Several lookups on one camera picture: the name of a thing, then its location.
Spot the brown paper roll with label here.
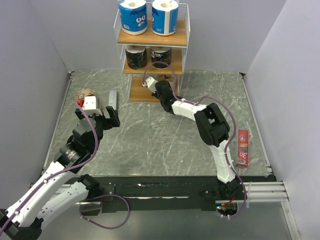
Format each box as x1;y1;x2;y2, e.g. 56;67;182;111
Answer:
156;74;174;88

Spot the black-wrapped paper roll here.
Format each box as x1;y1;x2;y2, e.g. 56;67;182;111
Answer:
124;45;147;70
150;46;172;69

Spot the brown paper roll with drawing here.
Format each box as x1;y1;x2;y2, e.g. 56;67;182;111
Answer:
76;88;95;107

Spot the blue-wrapped paper towel roll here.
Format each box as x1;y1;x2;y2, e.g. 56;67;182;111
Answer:
151;0;179;36

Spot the blue cartoon paper towel roll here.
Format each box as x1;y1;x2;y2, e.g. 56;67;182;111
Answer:
117;0;148;36

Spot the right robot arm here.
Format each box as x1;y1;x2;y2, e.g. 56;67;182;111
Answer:
144;76;243;200

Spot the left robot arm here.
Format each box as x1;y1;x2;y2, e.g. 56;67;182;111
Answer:
0;106;120;240

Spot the silver Protefix box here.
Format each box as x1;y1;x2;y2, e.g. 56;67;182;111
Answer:
108;88;118;111

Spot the red and silver box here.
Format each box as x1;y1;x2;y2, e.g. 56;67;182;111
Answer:
237;129;250;168

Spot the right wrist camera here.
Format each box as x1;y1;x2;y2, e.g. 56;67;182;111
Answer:
142;75;158;94

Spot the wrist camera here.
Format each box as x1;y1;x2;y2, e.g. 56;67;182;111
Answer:
75;95;103;116
142;75;158;94

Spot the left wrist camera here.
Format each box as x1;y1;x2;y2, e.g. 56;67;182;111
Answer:
75;95;103;116

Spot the wire shelf with wooden boards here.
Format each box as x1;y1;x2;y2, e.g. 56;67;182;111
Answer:
113;0;190;103

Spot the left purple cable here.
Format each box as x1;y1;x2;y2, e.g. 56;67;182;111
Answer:
0;102;131;236

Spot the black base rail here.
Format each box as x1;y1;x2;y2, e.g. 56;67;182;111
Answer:
37;174;277;213

